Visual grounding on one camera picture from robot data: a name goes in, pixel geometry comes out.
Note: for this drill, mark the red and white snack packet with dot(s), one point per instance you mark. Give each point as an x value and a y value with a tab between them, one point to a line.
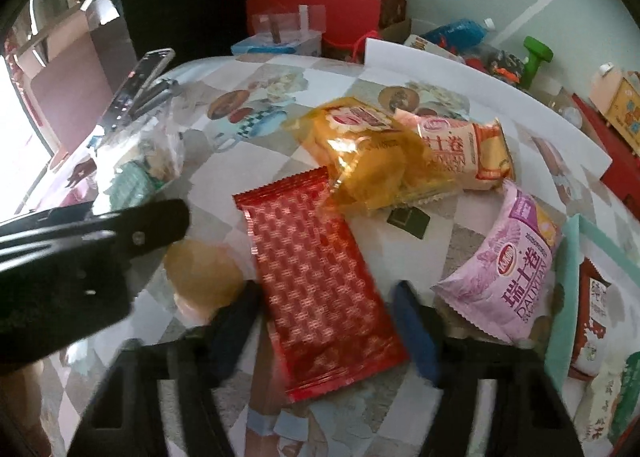
592	332

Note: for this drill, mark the person's left forearm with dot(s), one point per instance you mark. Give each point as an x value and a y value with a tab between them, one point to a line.
22	412

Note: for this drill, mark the pile of small toys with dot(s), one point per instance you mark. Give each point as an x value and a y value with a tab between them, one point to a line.
495	62

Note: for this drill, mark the blue bottle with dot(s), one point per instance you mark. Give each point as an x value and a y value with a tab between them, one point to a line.
457	32

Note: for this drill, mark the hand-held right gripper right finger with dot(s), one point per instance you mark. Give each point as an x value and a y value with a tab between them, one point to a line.
415	332

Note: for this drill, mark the green dumbbell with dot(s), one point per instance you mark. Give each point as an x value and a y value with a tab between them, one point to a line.
535	59

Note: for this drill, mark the clear plastic container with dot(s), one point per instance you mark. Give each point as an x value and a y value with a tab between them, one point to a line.
287	24

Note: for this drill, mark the red patterned snack packet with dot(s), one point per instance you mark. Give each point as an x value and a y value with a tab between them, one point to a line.
320	287

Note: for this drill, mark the cream printed box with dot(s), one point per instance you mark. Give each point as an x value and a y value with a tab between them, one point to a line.
417	43

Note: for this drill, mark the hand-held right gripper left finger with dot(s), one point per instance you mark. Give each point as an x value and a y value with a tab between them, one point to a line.
235	327

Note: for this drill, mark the smartphone in clear case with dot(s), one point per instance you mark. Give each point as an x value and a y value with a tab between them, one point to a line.
135	82

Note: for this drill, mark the yellow transparent snack packet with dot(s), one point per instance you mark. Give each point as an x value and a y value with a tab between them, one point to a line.
370	162

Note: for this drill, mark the blue tissue pack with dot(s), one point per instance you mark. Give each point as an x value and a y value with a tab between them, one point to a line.
270	47

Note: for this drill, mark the orange and pink snack packet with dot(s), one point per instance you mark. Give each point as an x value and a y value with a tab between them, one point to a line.
465	152

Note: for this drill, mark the large red box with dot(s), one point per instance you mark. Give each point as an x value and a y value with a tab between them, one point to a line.
620	172

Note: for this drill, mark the red and brown box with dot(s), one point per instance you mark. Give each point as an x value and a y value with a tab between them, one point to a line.
350	17

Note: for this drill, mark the pale green striped snack packet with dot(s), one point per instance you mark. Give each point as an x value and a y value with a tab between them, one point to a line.
130	184

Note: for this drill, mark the white foam board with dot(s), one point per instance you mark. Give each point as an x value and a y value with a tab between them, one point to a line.
475	97

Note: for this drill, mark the white tray with teal rim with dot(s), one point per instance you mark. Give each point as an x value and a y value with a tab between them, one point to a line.
567	297

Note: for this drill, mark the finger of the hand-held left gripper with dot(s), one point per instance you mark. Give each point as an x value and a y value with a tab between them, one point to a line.
147	227

